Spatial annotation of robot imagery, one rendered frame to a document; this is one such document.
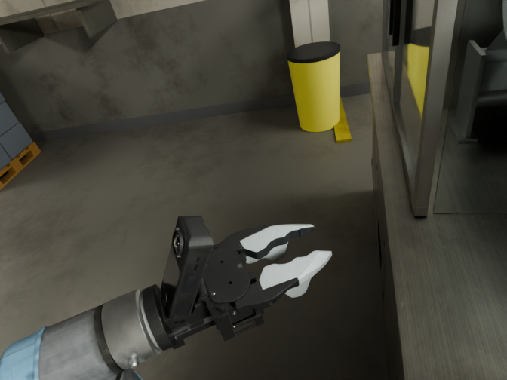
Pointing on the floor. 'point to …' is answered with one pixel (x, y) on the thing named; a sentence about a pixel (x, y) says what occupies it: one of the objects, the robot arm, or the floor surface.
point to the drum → (316, 84)
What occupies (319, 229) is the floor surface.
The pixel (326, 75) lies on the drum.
